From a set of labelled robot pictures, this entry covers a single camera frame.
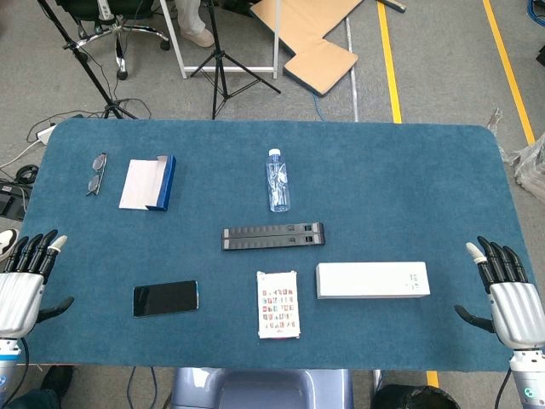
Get clear plastic water bottle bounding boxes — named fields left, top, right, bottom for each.
left=266, top=147, right=292, bottom=214

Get long white box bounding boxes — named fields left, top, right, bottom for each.
left=315, top=261, right=432, bottom=300

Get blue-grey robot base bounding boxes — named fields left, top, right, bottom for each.
left=169, top=366, right=355, bottom=409

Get person's beige shoe and leg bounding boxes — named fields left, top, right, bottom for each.
left=175, top=0, right=216, bottom=49

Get black-rimmed eyeglasses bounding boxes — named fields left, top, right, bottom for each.
left=85, top=152, right=109, bottom=198

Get clear plastic wrapping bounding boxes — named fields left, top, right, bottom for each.
left=486, top=107, right=545, bottom=205

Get black light stand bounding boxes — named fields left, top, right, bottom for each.
left=36, top=0, right=140, bottom=120

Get brown cardboard sheet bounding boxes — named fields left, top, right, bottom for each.
left=249, top=0, right=365, bottom=97

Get white metal frame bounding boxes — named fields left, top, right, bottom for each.
left=159, top=0, right=281, bottom=80

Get black waste bin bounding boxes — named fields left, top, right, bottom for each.
left=370, top=383, right=462, bottom=409

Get white card pack with pictures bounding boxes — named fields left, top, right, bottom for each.
left=255, top=269, right=301, bottom=341

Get black and white sneaker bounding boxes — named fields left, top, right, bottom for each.
left=0, top=228, right=20, bottom=262

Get blue table mat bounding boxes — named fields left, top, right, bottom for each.
left=16, top=118, right=542, bottom=373

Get blue and white open box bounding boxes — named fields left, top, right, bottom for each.
left=118, top=154, right=177, bottom=213

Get blue smartphone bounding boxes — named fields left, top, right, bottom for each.
left=132, top=279, right=200, bottom=319

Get blue cable on floor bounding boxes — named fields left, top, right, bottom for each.
left=312, top=91, right=327, bottom=123

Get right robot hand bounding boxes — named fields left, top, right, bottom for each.
left=454, top=235, right=545, bottom=351

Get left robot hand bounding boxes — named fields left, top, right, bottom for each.
left=0, top=229, right=75, bottom=340

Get black tripod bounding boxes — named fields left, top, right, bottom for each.
left=189, top=0, right=282, bottom=121

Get office chair base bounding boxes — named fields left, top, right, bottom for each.
left=54, top=0, right=172, bottom=82

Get black folding stand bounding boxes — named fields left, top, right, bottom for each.
left=221, top=222, right=327, bottom=252

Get black equipment on floor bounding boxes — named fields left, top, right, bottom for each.
left=0, top=181, right=31, bottom=222

